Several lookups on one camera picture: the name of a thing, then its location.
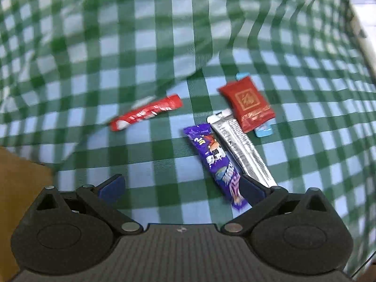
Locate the white deer printed sheet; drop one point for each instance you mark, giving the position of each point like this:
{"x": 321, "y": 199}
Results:
{"x": 364, "y": 14}

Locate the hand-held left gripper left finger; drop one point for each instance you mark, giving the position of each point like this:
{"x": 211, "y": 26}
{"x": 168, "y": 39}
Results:
{"x": 112, "y": 188}

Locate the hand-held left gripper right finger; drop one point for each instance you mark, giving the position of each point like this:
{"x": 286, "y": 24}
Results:
{"x": 252, "y": 190}

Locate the green checkered cloth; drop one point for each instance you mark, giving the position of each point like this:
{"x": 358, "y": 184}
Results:
{"x": 147, "y": 50}

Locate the red stick packet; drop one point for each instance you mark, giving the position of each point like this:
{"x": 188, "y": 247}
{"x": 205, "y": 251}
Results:
{"x": 147, "y": 112}

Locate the cardboard box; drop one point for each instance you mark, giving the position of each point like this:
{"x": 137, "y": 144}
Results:
{"x": 17, "y": 182}

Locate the red square pouch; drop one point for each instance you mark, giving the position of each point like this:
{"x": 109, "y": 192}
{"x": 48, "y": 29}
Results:
{"x": 249, "y": 102}

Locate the silver stick packet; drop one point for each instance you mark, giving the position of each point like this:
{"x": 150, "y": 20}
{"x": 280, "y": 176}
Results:
{"x": 241, "y": 144}

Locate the light blue stick packet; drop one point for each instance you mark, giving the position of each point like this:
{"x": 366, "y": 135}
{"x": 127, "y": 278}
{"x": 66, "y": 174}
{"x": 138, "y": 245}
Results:
{"x": 263, "y": 130}

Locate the purple snack bar packet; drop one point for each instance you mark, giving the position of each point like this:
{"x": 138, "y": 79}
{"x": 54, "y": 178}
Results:
{"x": 217, "y": 161}

